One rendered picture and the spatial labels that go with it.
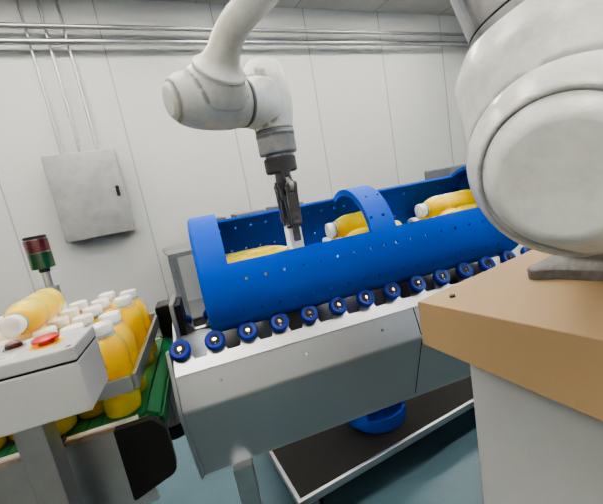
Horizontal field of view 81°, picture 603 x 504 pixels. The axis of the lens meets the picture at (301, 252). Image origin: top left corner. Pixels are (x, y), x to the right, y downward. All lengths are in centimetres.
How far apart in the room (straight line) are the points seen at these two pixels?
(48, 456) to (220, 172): 378
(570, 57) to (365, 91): 507
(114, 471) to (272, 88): 80
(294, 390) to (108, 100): 379
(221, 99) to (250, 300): 41
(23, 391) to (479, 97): 64
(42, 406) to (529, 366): 62
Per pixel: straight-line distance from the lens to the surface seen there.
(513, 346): 47
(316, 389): 91
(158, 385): 87
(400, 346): 94
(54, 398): 63
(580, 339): 42
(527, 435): 64
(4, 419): 66
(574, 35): 34
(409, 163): 564
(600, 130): 28
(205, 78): 72
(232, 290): 76
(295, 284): 79
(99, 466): 81
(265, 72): 84
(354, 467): 165
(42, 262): 130
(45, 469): 73
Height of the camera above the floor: 126
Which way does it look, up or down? 10 degrees down
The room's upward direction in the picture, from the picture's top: 10 degrees counter-clockwise
